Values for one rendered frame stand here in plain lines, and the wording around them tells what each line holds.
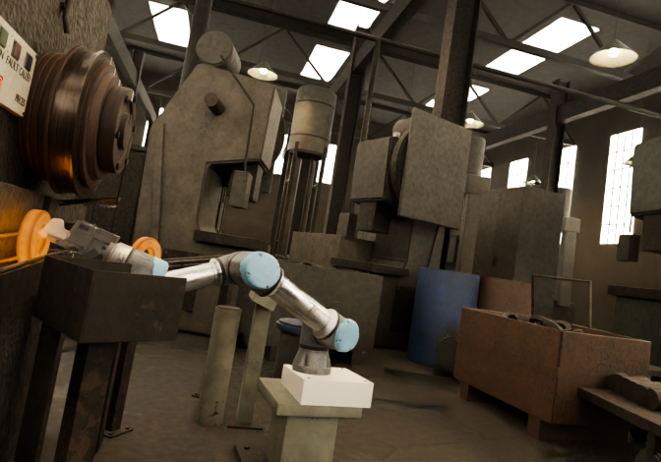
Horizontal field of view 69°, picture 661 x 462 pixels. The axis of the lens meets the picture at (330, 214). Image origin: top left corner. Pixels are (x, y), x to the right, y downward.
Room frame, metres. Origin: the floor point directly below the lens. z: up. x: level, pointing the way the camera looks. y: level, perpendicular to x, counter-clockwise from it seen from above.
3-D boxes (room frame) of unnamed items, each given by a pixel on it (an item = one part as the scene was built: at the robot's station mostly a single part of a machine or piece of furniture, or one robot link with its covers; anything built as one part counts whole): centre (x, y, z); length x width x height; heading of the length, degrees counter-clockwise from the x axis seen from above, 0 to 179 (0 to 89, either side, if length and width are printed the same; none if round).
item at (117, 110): (1.54, 0.72, 1.11); 0.28 x 0.06 x 0.28; 13
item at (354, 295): (4.20, 0.11, 0.39); 1.03 x 0.83 x 0.77; 118
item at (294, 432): (1.90, -0.02, 0.13); 0.40 x 0.40 x 0.26; 20
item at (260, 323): (2.35, 0.25, 0.31); 0.24 x 0.16 x 0.62; 13
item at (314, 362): (1.90, -0.02, 0.43); 0.15 x 0.15 x 0.10
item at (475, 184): (8.84, -2.46, 1.74); 1.10 x 0.70 x 3.48; 3
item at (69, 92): (1.52, 0.81, 1.11); 0.47 x 0.06 x 0.47; 13
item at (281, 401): (1.90, -0.02, 0.28); 0.32 x 0.32 x 0.04; 20
